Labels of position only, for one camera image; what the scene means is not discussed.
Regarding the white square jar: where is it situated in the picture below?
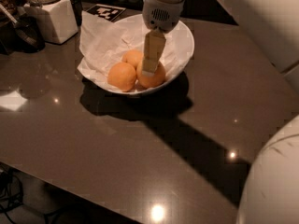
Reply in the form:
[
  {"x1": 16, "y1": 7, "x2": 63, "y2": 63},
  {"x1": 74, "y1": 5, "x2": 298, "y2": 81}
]
[{"x1": 24, "y1": 0, "x2": 78, "y2": 44}]

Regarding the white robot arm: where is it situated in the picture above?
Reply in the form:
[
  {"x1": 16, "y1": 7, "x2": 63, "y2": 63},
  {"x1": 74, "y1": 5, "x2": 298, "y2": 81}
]
[{"x1": 143, "y1": 0, "x2": 299, "y2": 224}]

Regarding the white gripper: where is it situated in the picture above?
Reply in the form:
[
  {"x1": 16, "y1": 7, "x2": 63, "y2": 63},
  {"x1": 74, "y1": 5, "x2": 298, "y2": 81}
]
[{"x1": 142, "y1": 0, "x2": 185, "y2": 77}]

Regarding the dark appliance at left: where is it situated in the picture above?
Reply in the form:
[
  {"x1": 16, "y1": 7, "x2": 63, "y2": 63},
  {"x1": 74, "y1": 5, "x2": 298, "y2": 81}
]
[{"x1": 0, "y1": 0, "x2": 45, "y2": 53}]

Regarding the white paper liner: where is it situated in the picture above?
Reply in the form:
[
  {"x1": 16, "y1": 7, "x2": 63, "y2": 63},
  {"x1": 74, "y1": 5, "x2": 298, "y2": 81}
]
[{"x1": 77, "y1": 10, "x2": 181, "y2": 90}]

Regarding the white bowl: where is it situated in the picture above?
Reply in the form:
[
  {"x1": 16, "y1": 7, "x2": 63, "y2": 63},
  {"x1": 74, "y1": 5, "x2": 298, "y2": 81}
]
[{"x1": 81, "y1": 12, "x2": 195, "y2": 96}]

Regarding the black white marker tag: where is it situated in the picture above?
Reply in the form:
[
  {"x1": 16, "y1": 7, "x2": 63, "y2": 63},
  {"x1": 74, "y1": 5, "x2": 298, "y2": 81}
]
[{"x1": 87, "y1": 4, "x2": 126, "y2": 21}]

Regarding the orange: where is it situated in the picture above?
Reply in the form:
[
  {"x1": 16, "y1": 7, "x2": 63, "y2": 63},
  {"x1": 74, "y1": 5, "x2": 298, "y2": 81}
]
[
  {"x1": 121, "y1": 49, "x2": 143, "y2": 68},
  {"x1": 136, "y1": 63, "x2": 165, "y2": 89},
  {"x1": 107, "y1": 62, "x2": 136, "y2": 91}
]

